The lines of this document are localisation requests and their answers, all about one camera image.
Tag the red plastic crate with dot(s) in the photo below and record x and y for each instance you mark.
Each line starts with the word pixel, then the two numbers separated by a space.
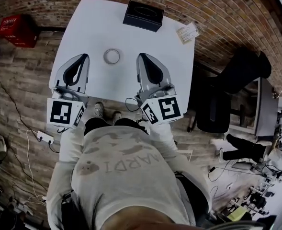
pixel 18 31

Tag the person's shoe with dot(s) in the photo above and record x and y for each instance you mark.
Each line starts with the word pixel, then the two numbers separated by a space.
pixel 117 116
pixel 99 108

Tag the black office chair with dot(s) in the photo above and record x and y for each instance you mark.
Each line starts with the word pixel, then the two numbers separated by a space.
pixel 229 85

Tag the person's white sweatshirt torso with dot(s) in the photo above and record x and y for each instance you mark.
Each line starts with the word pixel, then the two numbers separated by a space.
pixel 126 171

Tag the black tissue box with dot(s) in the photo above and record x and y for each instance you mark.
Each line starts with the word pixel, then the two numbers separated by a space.
pixel 143 15

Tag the person's left shoe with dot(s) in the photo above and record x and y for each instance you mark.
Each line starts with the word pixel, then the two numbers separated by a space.
pixel 99 108

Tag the white power strip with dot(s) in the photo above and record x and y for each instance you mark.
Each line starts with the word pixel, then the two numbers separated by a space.
pixel 45 137

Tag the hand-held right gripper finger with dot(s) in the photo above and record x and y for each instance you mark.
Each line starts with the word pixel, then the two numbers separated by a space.
pixel 143 75
pixel 165 73

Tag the person's black trouser legs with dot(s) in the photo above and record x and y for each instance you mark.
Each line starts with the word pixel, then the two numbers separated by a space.
pixel 95 124

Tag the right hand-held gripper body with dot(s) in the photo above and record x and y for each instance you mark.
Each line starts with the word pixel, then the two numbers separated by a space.
pixel 165 109

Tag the white paper label cards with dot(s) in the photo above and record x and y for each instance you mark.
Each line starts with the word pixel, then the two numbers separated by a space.
pixel 188 32

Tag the yellow sticky note pad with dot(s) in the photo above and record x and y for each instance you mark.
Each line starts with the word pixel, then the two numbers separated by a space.
pixel 235 214

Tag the clear roll of tape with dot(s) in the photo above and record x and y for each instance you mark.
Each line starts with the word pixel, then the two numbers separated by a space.
pixel 119 55

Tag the person's left forearm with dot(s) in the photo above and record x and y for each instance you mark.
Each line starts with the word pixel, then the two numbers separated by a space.
pixel 59 171

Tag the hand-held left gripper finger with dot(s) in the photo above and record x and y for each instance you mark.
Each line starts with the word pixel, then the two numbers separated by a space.
pixel 60 72
pixel 84 80

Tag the person's right shoe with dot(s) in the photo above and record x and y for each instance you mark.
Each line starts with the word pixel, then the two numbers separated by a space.
pixel 117 116

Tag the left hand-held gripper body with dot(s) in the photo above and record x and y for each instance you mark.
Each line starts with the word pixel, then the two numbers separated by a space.
pixel 60 114

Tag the person's right forearm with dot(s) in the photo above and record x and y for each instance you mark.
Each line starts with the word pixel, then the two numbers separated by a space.
pixel 176 152

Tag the grey side desk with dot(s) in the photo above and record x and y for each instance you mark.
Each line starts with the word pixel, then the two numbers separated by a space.
pixel 265 106

